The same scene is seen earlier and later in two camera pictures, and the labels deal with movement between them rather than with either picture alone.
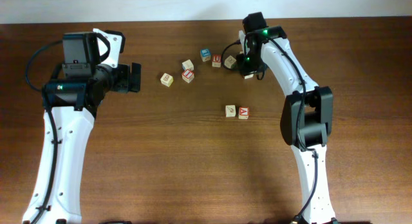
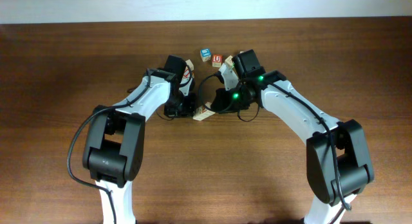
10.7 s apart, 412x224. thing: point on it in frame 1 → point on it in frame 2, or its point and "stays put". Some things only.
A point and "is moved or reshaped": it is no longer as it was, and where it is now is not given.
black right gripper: (244, 68) → (220, 103)
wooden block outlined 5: (229, 61) stays put
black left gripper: (121, 85) → (189, 109)
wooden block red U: (216, 60) stays put
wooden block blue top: (205, 55) stays put
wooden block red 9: (230, 111) is moved or reshaped
